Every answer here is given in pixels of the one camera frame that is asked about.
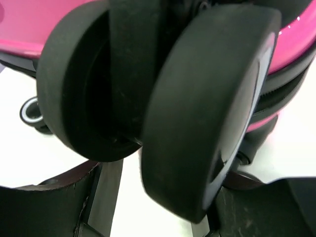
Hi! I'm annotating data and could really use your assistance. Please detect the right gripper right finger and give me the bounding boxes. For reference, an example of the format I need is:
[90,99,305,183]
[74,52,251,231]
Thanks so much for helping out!
[209,172,316,237]

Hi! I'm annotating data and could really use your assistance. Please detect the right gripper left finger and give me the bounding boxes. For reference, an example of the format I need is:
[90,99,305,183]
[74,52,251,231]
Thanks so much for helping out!
[0,161,99,237]

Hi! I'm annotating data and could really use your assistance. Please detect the pink hard-shell suitcase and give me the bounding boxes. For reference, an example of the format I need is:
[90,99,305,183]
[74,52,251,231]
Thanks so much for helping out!
[0,0,316,223]

